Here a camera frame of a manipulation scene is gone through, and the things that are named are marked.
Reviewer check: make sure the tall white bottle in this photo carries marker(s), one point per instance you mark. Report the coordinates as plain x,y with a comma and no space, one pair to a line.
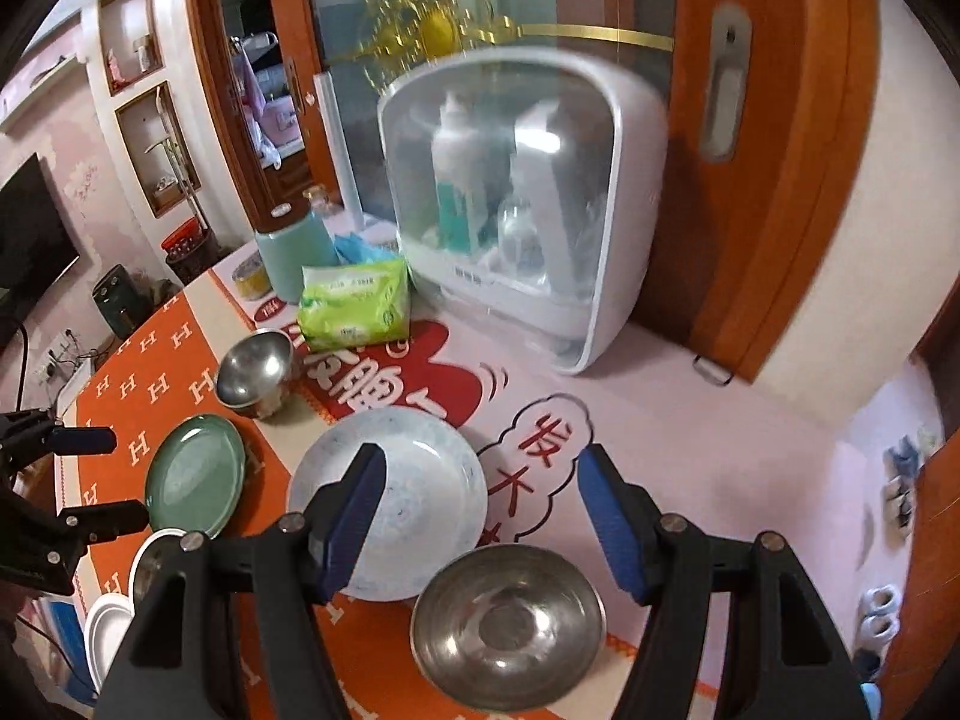
551,187

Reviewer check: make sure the white slippers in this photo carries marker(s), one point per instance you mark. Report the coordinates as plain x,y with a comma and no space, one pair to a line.
877,609

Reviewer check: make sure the green tissue packet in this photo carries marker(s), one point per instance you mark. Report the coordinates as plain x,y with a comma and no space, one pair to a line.
356,304

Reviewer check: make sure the red basket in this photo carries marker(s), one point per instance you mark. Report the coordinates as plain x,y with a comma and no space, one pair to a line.
187,240

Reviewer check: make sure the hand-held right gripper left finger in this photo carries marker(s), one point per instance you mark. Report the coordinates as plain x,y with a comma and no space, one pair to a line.
351,521

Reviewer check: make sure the wooden sliding door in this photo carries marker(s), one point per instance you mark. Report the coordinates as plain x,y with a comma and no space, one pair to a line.
787,202

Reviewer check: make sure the black television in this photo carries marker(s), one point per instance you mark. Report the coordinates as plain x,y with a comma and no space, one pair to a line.
30,240

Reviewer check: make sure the branch with yellow fruits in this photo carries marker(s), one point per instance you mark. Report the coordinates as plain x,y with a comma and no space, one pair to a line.
435,31

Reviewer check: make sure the dark green air fryer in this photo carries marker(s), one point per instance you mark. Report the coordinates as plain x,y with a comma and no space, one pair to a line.
112,300

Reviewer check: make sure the large wall niche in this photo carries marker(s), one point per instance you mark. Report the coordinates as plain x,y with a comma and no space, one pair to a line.
157,157

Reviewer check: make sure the orange patterned table cloth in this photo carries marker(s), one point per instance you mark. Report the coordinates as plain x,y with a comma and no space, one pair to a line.
172,360

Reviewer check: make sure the yellow tin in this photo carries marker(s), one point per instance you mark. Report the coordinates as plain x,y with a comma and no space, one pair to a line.
251,279

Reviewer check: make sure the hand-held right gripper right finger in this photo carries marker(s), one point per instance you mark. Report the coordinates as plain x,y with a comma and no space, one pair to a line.
611,525

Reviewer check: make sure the white dish cabinet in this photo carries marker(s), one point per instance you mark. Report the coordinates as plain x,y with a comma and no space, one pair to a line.
637,165

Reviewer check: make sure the white tube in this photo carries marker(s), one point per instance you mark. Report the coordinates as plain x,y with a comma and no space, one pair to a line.
334,135

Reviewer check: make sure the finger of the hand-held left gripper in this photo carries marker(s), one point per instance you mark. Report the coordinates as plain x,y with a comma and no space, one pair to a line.
82,440
109,517

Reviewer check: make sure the mint green canister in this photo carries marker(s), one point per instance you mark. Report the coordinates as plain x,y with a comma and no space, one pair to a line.
292,262

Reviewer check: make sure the glass jar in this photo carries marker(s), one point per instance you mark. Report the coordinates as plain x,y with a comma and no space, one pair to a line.
319,199

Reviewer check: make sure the metal bracket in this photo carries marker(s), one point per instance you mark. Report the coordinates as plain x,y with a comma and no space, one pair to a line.
712,373

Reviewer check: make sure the white and teal bottle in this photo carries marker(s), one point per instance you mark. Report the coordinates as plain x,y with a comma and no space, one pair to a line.
457,165

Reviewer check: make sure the white marbled plate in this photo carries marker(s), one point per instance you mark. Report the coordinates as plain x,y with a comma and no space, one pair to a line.
431,480

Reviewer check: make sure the pink-sided steel bowl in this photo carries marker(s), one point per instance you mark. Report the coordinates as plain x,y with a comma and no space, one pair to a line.
506,626

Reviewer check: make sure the pink printed table mat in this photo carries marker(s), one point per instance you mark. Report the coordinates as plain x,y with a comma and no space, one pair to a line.
712,465

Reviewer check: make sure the clear glass bottle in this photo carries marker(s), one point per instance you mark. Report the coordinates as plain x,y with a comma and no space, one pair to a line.
520,234

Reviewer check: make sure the blue plastic bag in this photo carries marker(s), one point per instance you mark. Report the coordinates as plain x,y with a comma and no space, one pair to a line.
364,246

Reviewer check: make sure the grey shoes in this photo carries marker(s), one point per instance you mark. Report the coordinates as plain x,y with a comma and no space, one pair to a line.
904,469

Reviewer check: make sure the green plate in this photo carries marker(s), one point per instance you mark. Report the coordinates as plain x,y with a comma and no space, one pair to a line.
195,476

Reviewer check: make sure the small wall niche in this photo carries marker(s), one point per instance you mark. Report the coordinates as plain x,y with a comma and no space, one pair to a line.
131,34

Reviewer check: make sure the white power strip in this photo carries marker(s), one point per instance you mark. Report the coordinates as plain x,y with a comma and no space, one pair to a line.
56,369

